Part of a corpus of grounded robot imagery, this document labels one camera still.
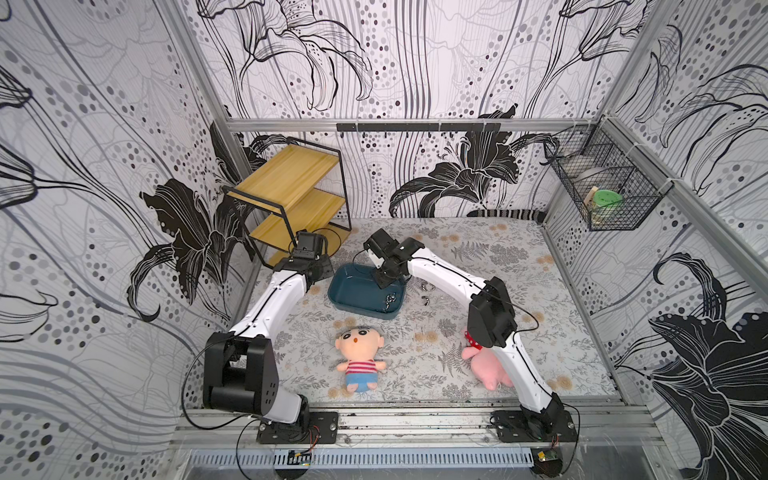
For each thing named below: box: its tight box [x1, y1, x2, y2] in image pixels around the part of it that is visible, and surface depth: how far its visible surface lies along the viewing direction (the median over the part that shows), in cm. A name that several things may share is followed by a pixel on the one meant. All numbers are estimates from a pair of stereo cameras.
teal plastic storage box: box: [327, 263, 406, 320], surface depth 97 cm
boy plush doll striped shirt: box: [328, 317, 387, 398], surface depth 80 cm
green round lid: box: [593, 189, 623, 207], surface depth 80 cm
